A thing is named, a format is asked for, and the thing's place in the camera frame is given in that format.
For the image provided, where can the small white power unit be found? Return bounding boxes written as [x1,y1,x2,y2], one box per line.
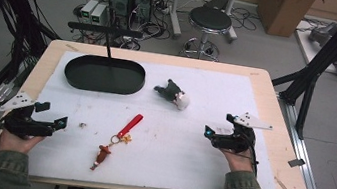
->
[88,2,109,27]
[78,0,100,24]

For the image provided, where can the cardboard box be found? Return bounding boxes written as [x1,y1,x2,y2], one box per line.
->
[253,0,326,43]

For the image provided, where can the person's right hand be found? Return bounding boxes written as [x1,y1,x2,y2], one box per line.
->
[217,147,258,176]

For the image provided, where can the dark plush toy white head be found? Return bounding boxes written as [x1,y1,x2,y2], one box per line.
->
[151,76,194,113]

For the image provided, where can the red strap keychain with figure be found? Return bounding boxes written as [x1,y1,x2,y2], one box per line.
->
[90,107,145,177]

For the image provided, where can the black camera stand with crossbar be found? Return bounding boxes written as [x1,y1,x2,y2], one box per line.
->
[63,20,145,64]

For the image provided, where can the black oval tray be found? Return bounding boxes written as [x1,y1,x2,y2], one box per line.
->
[61,50,149,100]

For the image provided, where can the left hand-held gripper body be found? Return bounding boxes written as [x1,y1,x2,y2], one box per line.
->
[0,88,62,144]

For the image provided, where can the person's left hand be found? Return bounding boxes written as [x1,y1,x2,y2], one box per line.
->
[0,127,47,159]

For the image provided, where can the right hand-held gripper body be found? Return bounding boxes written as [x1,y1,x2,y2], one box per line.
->
[210,107,275,159]

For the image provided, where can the white foam mat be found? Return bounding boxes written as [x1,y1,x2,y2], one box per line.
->
[24,45,296,189]

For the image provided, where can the light wooden table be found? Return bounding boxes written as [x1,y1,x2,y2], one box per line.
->
[0,29,330,189]

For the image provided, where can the black round stool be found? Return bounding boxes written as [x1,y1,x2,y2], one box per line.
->
[179,3,236,64]

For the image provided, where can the tangle of black floor cables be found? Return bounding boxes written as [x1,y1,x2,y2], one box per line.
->
[138,0,180,44]

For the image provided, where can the grey desk leg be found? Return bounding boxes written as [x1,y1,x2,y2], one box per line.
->
[219,0,244,46]
[164,0,188,40]

